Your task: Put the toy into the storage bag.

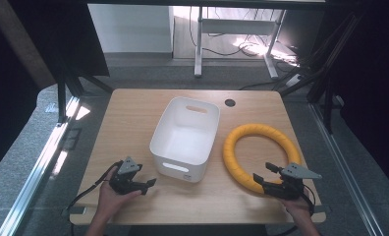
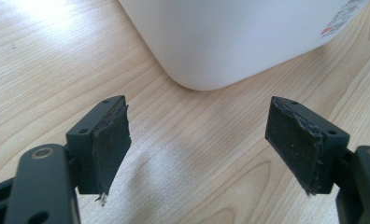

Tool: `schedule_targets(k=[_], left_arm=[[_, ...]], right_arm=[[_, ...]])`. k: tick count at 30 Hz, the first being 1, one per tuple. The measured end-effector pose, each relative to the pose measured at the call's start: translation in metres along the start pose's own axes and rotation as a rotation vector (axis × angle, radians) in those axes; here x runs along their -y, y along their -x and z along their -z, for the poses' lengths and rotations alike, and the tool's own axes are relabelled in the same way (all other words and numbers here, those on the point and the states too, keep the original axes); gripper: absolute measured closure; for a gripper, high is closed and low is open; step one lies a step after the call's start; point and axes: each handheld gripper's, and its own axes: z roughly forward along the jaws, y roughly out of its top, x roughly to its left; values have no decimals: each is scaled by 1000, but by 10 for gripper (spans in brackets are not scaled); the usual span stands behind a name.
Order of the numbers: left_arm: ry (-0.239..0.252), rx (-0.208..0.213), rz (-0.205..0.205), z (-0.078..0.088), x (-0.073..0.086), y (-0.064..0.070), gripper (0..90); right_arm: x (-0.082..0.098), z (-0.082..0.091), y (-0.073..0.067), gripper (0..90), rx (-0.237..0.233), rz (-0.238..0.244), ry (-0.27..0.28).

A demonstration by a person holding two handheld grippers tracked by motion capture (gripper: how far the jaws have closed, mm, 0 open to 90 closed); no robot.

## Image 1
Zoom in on aluminium rail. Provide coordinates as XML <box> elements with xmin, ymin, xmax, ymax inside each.
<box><xmin>0</xmin><ymin>95</ymin><xmax>83</xmax><ymax>236</ymax></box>
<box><xmin>307</xmin><ymin>101</ymin><xmax>384</xmax><ymax>236</ymax></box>

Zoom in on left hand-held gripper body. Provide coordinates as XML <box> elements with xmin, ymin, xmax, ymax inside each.
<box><xmin>108</xmin><ymin>155</ymin><xmax>143</xmax><ymax>196</ymax></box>

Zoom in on white metal desk frame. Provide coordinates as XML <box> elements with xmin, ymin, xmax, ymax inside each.
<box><xmin>194</xmin><ymin>5</ymin><xmax>287</xmax><ymax>81</ymax></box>

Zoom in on black tripod stand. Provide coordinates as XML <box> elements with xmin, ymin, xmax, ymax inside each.
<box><xmin>273</xmin><ymin>13</ymin><xmax>367</xmax><ymax>134</ymax></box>
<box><xmin>53</xmin><ymin>48</ymin><xmax>116</xmax><ymax>125</ymax></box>

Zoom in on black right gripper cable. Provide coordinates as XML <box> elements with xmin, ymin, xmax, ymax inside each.
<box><xmin>301</xmin><ymin>184</ymin><xmax>316</xmax><ymax>216</ymax></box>

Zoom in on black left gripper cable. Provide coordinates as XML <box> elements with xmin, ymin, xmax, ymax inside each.
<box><xmin>65</xmin><ymin>159</ymin><xmax>124</xmax><ymax>236</ymax></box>

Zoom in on yellow ring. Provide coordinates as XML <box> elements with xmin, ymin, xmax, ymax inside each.
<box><xmin>222</xmin><ymin>122</ymin><xmax>303</xmax><ymax>196</ymax></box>

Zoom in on black floor cables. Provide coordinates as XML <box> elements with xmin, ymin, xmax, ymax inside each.
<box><xmin>187</xmin><ymin>6</ymin><xmax>302</xmax><ymax>91</ymax></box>

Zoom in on white power strip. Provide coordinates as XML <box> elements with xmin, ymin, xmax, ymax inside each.
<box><xmin>285</xmin><ymin>74</ymin><xmax>305</xmax><ymax>89</ymax></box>

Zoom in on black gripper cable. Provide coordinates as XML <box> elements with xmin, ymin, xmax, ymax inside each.
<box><xmin>301</xmin><ymin>184</ymin><xmax>316</xmax><ymax>216</ymax></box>
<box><xmin>65</xmin><ymin>159</ymin><xmax>124</xmax><ymax>236</ymax></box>

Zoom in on person's left hand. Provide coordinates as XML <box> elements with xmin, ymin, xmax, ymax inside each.
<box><xmin>96</xmin><ymin>166</ymin><xmax>143</xmax><ymax>224</ymax></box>

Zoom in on person's right hand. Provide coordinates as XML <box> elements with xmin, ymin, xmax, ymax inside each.
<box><xmin>278</xmin><ymin>188</ymin><xmax>315</xmax><ymax>225</ymax></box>

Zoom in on white plastic storage bin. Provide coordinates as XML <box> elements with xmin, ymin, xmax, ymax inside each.
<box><xmin>148</xmin><ymin>95</ymin><xmax>221</xmax><ymax>184</ymax></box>

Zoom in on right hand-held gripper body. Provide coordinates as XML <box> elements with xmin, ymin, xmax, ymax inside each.
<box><xmin>262</xmin><ymin>162</ymin><xmax>323</xmax><ymax>202</ymax></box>

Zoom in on brown wooden beam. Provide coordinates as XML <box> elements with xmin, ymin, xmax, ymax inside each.
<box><xmin>0</xmin><ymin>0</ymin><xmax>57</xmax><ymax>90</ymax></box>

